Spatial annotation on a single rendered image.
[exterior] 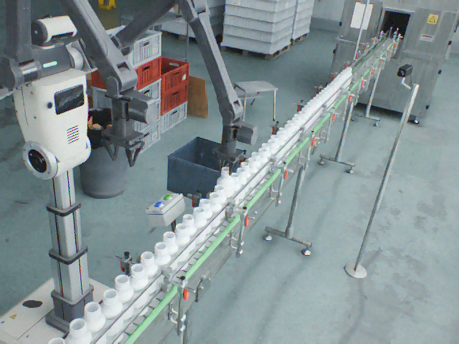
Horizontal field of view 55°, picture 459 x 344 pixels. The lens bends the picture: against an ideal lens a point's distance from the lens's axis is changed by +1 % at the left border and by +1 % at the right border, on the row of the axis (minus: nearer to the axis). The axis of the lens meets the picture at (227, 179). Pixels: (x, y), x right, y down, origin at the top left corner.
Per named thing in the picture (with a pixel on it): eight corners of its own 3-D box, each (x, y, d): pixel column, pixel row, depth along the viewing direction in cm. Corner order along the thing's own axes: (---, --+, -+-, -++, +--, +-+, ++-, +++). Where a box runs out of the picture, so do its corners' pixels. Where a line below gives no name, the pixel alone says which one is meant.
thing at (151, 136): (130, 162, 416) (130, 141, 405) (93, 151, 426) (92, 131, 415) (161, 138, 466) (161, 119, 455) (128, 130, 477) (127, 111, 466)
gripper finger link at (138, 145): (131, 173, 124) (130, 143, 120) (110, 166, 127) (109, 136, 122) (145, 164, 130) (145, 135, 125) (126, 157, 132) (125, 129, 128)
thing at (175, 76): (162, 95, 453) (162, 75, 442) (128, 87, 465) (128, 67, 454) (189, 82, 503) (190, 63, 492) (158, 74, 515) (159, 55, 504)
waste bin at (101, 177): (108, 208, 347) (104, 135, 315) (64, 191, 362) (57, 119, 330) (142, 184, 383) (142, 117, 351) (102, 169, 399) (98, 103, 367)
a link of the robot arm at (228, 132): (227, 118, 161) (220, 123, 157) (244, 123, 159) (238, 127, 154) (225, 135, 165) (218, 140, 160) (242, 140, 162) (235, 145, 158)
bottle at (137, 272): (123, 314, 130) (122, 271, 122) (133, 299, 135) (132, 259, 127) (142, 319, 129) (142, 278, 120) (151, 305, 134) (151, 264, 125)
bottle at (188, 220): (184, 247, 159) (187, 209, 151) (197, 254, 156) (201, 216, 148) (173, 255, 155) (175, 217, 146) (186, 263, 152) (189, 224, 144)
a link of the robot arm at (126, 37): (189, -31, 148) (173, -31, 139) (210, 5, 149) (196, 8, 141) (113, 41, 174) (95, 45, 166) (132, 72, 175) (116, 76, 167)
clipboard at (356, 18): (367, 30, 554) (373, 3, 538) (349, 27, 562) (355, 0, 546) (367, 30, 556) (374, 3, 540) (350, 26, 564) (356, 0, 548)
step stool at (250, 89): (251, 104, 588) (255, 74, 567) (275, 121, 542) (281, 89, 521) (220, 106, 567) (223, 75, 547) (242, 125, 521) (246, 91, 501)
